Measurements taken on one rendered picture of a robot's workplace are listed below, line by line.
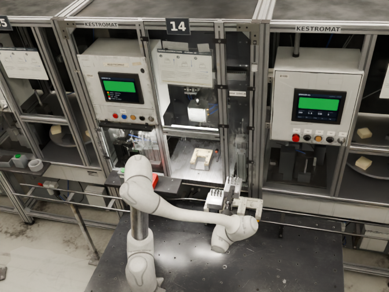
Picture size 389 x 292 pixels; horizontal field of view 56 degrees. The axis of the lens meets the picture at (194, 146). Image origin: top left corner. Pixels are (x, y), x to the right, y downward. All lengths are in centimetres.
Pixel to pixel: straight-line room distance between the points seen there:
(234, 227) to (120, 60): 109
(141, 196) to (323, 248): 129
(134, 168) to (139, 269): 60
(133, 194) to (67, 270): 186
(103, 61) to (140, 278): 122
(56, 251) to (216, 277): 174
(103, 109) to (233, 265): 126
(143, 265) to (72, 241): 159
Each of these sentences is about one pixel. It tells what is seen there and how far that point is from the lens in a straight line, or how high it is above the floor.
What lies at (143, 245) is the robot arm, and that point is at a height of 94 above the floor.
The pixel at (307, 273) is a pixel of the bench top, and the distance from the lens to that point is 241.
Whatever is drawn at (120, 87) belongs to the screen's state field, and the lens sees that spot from 220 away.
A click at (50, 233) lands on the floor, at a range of 379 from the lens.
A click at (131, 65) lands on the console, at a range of 212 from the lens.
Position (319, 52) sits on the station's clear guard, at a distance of 191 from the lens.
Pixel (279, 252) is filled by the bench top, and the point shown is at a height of 68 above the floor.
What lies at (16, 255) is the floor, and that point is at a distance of 379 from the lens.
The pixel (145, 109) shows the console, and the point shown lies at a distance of 226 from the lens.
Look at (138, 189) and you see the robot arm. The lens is 172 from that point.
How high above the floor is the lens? 273
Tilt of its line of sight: 40 degrees down
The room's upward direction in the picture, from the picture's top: 6 degrees counter-clockwise
